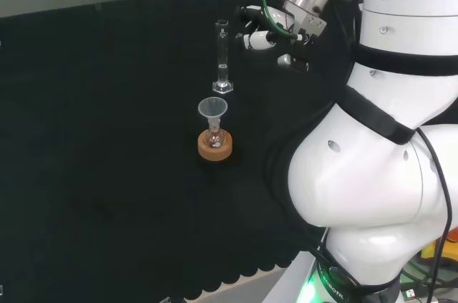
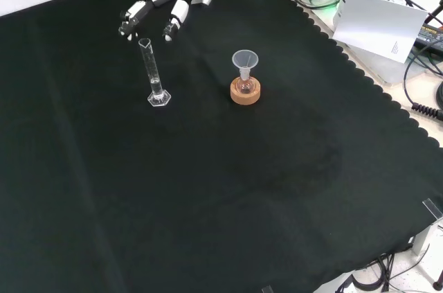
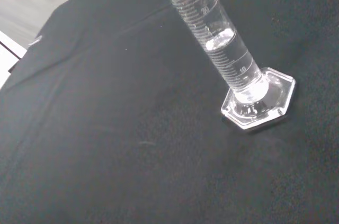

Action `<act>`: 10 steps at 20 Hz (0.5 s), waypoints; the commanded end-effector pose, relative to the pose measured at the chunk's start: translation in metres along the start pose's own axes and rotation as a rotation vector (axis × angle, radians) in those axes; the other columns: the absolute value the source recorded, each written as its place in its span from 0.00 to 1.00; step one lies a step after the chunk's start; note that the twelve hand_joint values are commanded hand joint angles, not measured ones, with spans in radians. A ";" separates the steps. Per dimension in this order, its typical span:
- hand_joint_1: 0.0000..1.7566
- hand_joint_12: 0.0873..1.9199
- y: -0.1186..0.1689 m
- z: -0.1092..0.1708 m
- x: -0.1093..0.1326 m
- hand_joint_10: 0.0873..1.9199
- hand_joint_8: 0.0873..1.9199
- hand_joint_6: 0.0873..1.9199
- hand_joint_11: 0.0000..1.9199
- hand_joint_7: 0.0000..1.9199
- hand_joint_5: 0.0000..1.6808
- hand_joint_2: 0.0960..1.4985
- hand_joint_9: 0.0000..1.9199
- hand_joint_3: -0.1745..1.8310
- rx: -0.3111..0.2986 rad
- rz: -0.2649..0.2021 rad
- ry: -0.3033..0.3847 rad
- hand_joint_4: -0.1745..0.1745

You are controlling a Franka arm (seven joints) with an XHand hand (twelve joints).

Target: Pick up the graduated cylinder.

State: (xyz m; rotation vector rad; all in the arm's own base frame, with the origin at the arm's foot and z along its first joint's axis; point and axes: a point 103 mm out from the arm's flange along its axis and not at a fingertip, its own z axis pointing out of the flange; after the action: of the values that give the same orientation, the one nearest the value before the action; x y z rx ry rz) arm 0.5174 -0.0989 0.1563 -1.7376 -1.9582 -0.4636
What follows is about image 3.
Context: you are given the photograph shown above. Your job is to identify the black bench cloth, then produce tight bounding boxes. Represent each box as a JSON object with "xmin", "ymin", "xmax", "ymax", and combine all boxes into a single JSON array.
[{"xmin": 0, "ymin": 0, "xmax": 339, "ymax": 224}]

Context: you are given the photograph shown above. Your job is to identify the clear cloth clip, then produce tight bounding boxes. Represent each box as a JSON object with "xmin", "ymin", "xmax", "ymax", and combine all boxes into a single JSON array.
[{"xmin": 28, "ymin": 35, "xmax": 43, "ymax": 47}]

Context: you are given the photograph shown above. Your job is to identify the white board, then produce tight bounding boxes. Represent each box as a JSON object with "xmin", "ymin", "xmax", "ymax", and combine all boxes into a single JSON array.
[{"xmin": 0, "ymin": 30, "xmax": 28, "ymax": 74}]

